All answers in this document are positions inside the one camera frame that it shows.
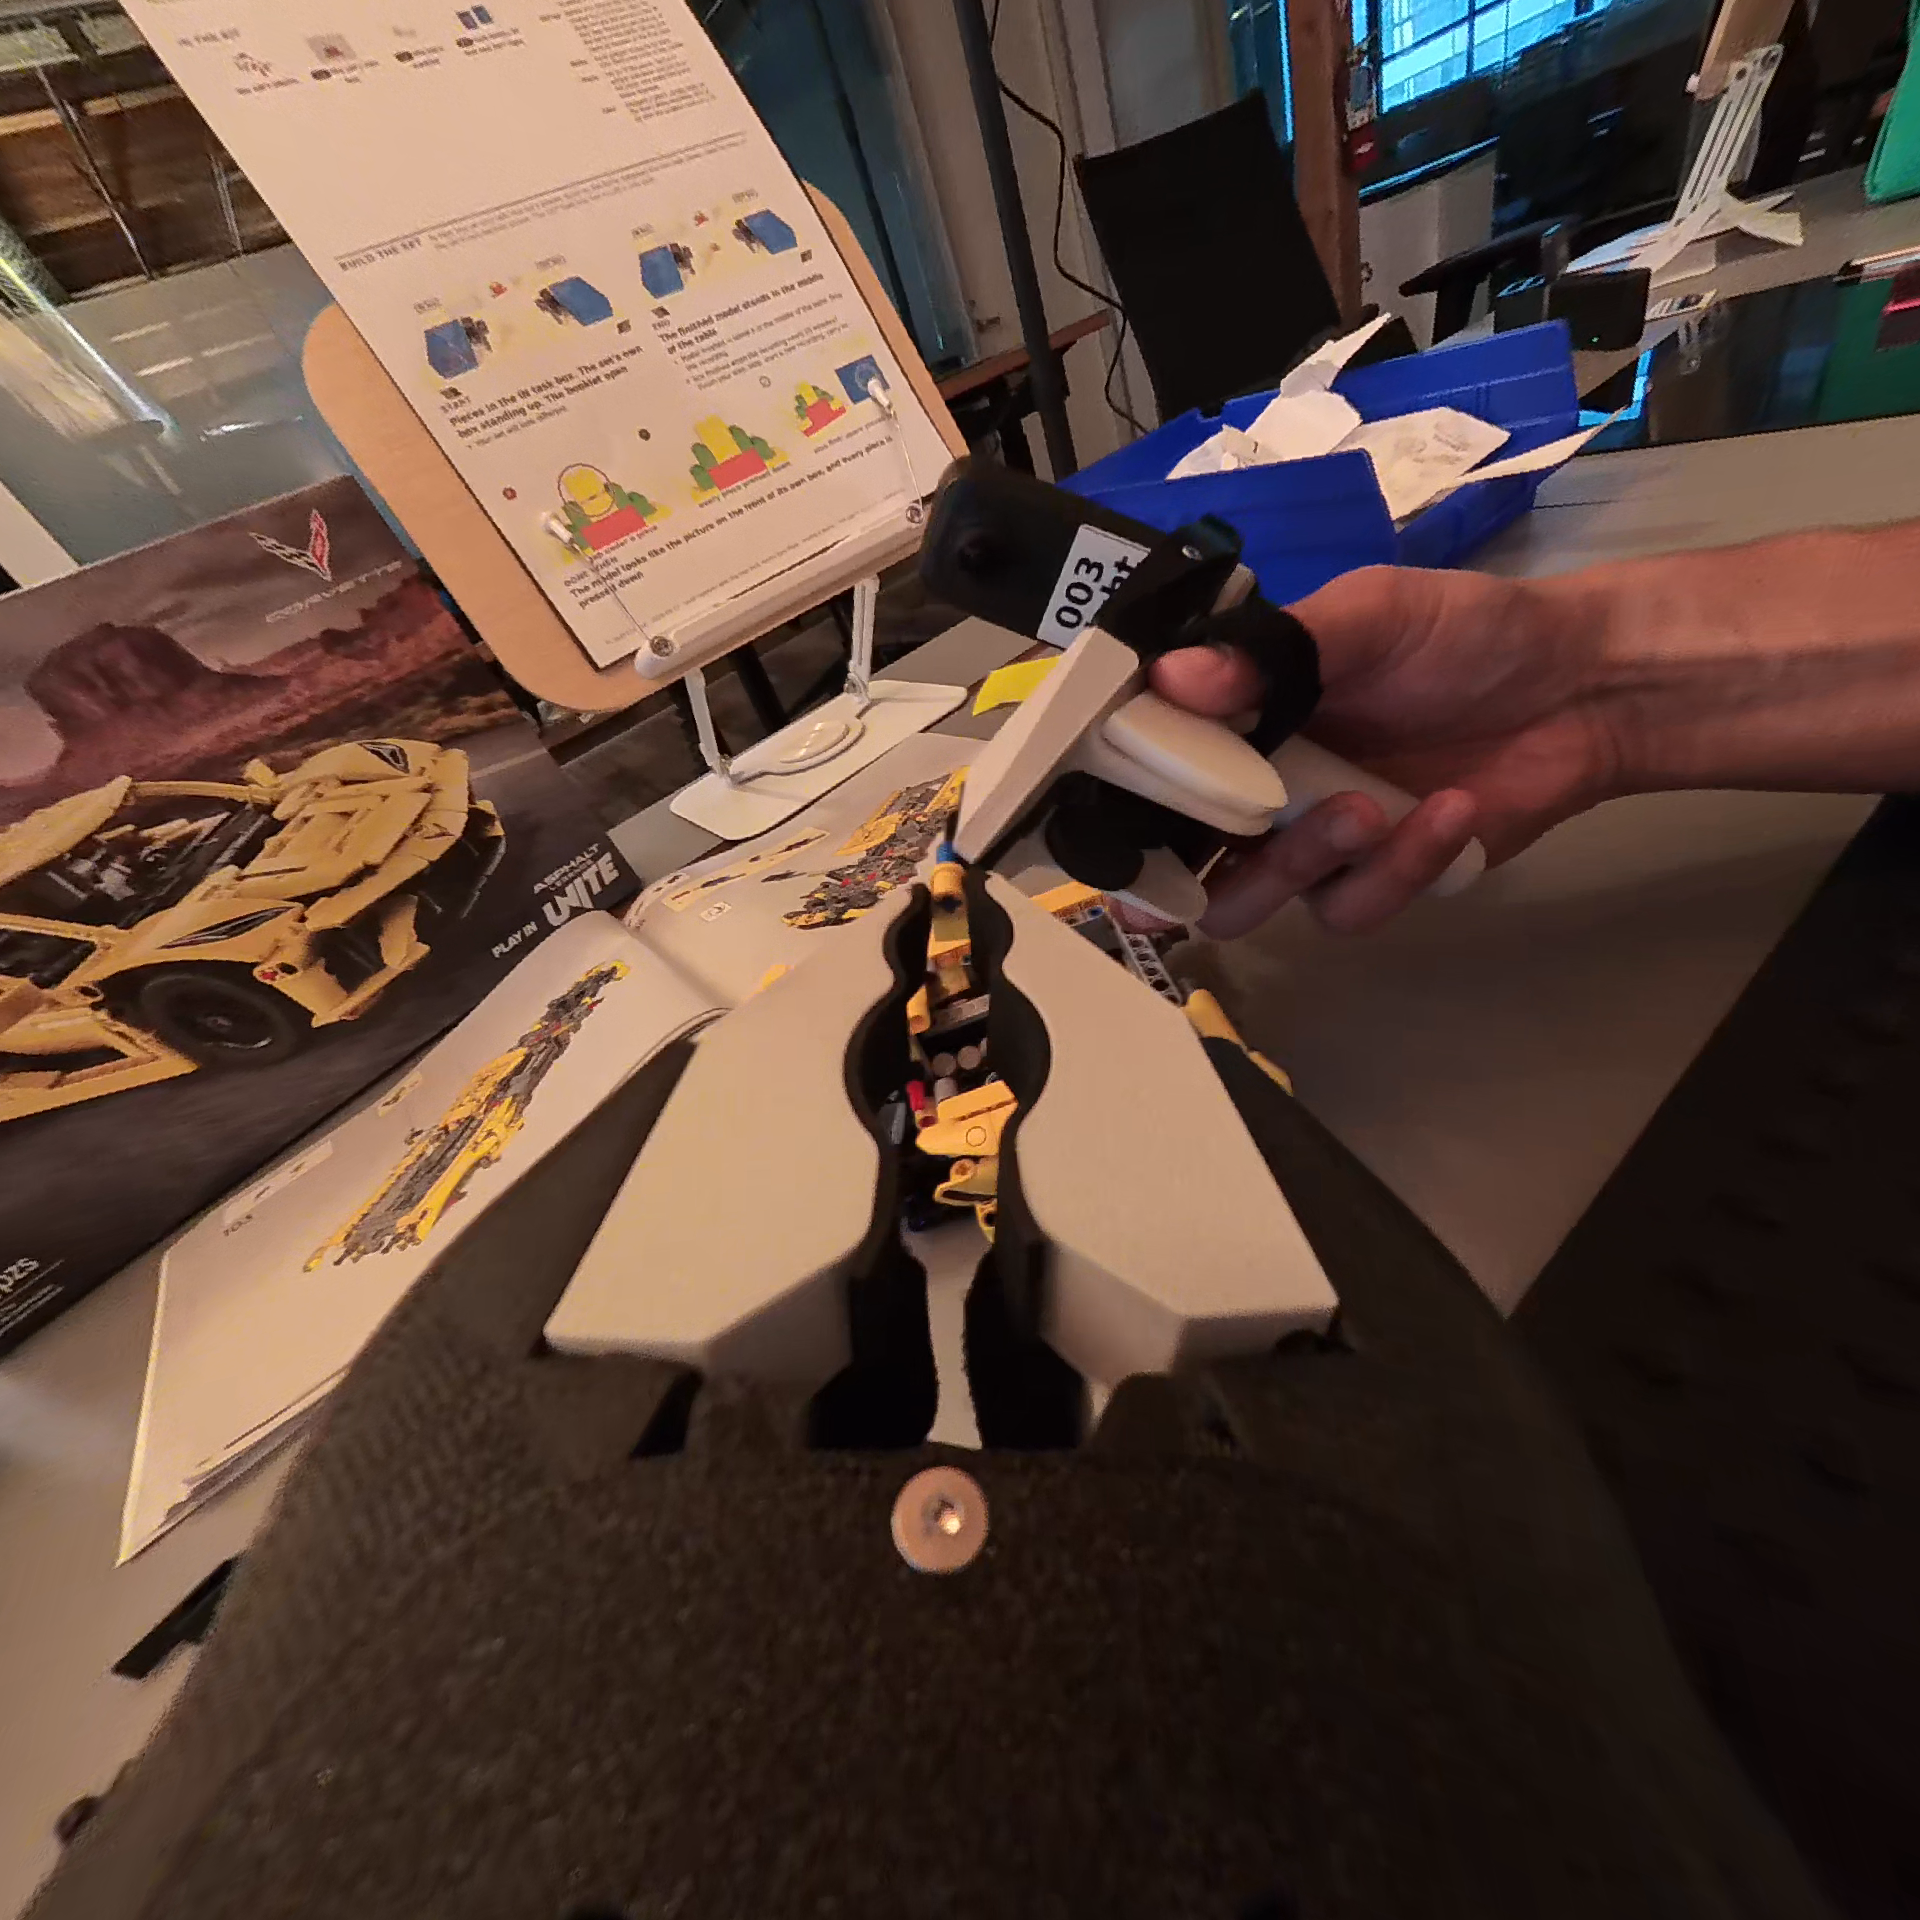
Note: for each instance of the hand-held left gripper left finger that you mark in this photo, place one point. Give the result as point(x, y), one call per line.
point(722, 1185)

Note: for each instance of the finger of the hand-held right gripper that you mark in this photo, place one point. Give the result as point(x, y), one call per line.
point(1051, 734)

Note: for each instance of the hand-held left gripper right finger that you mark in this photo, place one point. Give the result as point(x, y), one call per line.
point(1171, 1185)

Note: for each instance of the yellow toy brick connector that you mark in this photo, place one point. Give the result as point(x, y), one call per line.
point(949, 902)

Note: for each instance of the yellow toy brick car model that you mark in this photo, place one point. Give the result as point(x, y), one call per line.
point(967, 1126)

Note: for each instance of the person's right forearm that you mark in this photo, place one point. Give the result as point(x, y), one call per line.
point(1770, 662)

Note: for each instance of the person's right hand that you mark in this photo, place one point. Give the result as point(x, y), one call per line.
point(1471, 692)

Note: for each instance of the yellow paper piece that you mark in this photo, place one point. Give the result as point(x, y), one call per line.
point(1005, 692)

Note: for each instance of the blue storage bin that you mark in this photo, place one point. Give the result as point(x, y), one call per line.
point(1290, 510)

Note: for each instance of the white crumpled paper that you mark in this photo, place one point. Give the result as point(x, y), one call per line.
point(1426, 452)
point(1290, 421)

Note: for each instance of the open instruction booklet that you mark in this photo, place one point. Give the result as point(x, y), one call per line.
point(254, 1320)

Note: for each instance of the printed instruction sheet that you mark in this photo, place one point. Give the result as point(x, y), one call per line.
point(525, 224)

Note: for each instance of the black dimpled chair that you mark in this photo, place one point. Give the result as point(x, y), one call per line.
point(1724, 1350)

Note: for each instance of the black toy brick panel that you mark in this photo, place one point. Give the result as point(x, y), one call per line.
point(172, 1628)

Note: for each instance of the large paned window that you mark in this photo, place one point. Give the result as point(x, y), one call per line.
point(1501, 44)

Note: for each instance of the toy car set box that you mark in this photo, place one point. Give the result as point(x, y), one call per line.
point(224, 630)

